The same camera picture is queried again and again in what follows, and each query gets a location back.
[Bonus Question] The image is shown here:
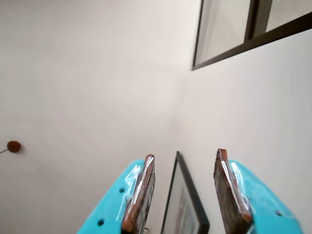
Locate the dark window frame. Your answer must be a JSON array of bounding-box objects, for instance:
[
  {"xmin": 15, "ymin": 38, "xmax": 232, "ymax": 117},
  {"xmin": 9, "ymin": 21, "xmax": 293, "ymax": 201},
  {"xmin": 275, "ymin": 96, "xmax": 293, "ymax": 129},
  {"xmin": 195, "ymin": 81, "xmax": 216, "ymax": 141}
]
[{"xmin": 192, "ymin": 0, "xmax": 312, "ymax": 71}]

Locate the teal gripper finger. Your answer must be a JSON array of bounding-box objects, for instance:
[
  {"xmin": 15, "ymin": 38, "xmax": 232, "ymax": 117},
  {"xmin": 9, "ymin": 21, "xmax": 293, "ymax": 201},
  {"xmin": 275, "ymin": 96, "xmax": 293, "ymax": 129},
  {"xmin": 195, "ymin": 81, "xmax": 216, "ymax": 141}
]
[
  {"xmin": 77, "ymin": 154, "xmax": 156, "ymax": 234},
  {"xmin": 214, "ymin": 148, "xmax": 304, "ymax": 234}
]

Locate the black picture frame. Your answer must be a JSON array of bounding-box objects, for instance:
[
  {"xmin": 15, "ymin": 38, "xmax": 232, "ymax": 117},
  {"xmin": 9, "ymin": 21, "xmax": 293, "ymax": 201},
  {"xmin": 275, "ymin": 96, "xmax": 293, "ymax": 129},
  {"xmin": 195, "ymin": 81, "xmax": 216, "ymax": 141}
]
[{"xmin": 160, "ymin": 151, "xmax": 210, "ymax": 234}]

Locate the round brown wall knob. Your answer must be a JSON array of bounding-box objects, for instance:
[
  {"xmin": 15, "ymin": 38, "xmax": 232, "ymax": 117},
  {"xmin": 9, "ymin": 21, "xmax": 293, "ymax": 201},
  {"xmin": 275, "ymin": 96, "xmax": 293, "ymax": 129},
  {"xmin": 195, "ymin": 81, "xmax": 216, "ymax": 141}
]
[{"xmin": 6, "ymin": 140, "xmax": 21, "ymax": 154}]

